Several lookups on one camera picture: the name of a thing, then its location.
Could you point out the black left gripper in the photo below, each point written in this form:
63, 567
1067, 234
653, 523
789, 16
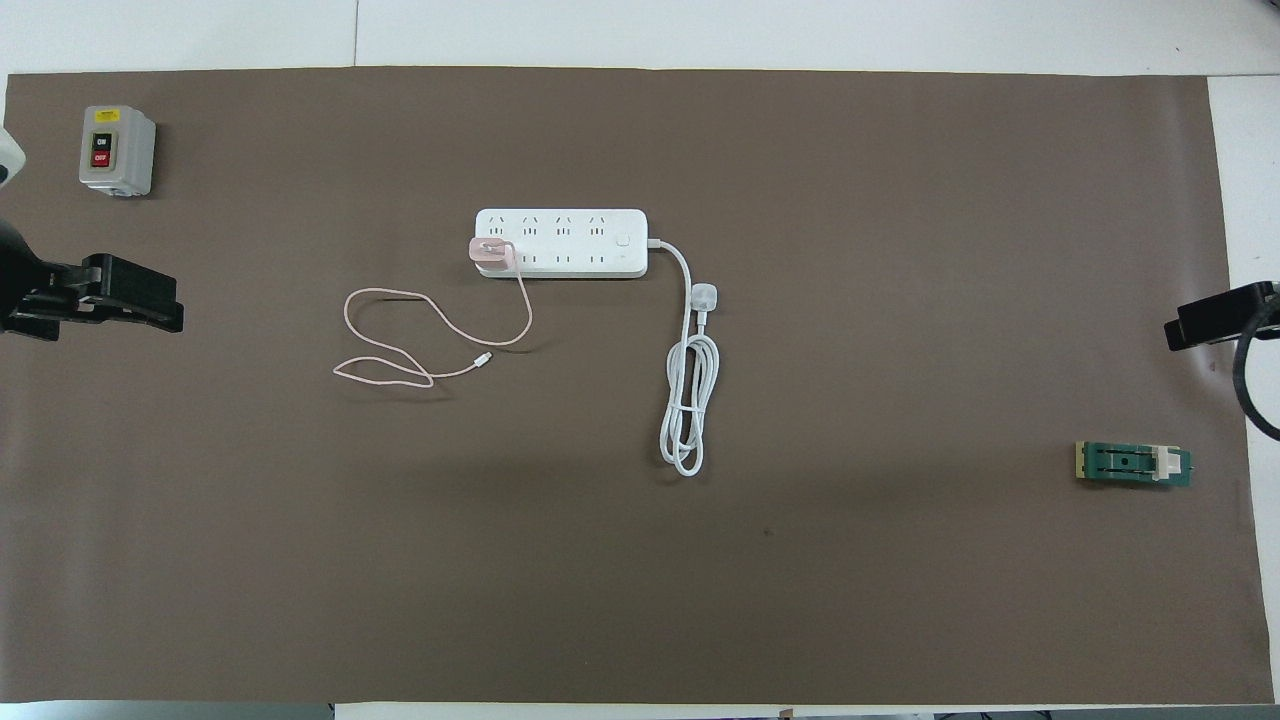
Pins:
20, 270

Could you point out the pink charger adapter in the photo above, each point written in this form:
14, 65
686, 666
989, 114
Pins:
492, 255

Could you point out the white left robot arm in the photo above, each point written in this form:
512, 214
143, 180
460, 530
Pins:
8, 160

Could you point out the white power strip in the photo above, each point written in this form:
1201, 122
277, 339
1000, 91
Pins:
580, 243

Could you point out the brown table mat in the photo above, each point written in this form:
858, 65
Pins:
640, 600

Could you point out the grey on-off switch box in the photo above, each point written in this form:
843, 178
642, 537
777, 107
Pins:
115, 150

